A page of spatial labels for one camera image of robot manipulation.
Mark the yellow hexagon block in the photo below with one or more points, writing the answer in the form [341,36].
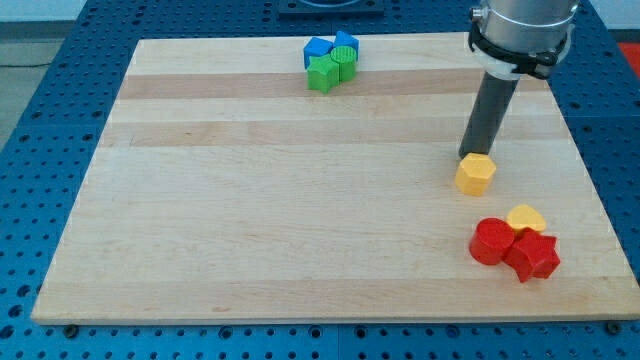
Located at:
[475,174]

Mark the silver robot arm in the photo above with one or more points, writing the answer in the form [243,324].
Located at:
[512,38]

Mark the wooden board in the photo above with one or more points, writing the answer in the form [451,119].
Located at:
[224,191]

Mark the green star block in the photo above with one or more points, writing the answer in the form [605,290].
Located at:
[322,73]

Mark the green cylinder block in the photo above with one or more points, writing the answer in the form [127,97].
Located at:
[346,58]

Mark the blue cube block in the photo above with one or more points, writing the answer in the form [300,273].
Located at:
[316,48]

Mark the blue triangle block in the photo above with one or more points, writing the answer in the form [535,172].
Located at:
[343,38]

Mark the red cylinder block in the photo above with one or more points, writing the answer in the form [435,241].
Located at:
[491,239]

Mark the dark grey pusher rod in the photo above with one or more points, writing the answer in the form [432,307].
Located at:
[490,106]

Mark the yellow heart block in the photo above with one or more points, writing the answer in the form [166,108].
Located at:
[524,216]

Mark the red star block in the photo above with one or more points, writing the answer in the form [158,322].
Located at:
[533,255]

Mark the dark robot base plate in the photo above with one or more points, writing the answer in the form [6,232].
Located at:
[298,8]

